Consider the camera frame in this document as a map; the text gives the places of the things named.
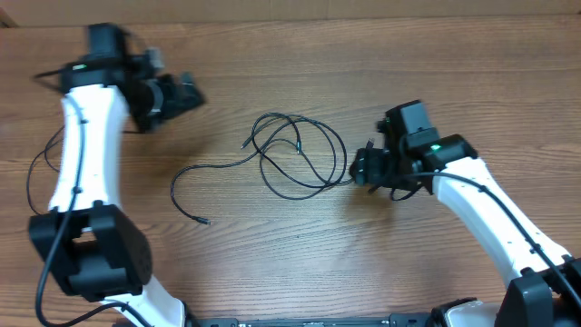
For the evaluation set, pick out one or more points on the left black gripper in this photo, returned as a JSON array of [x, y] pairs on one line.
[[177, 104]]

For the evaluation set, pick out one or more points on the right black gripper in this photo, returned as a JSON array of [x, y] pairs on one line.
[[367, 171]]

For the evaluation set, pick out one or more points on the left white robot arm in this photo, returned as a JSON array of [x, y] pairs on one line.
[[89, 246]]

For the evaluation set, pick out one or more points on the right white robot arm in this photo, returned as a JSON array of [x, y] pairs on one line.
[[541, 277]]

